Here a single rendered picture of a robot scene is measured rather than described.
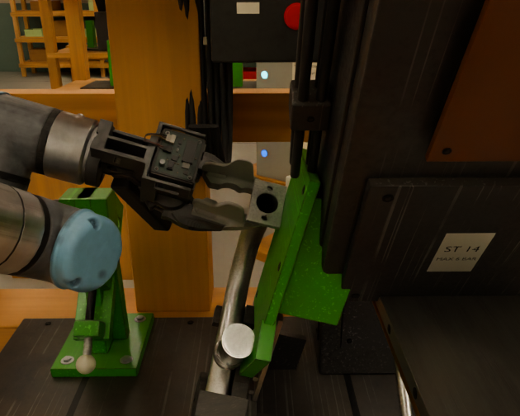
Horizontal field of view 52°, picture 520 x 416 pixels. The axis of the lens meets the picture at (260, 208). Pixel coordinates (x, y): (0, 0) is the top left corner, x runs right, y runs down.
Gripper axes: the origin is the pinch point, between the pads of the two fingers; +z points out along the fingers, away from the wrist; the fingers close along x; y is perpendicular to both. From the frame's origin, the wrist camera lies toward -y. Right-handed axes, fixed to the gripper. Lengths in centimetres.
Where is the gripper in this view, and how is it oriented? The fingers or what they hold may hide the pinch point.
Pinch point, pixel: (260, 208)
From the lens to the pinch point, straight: 64.3
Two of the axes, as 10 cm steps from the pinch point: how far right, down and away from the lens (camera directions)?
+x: 1.9, -8.9, 4.1
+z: 9.5, 2.6, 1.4
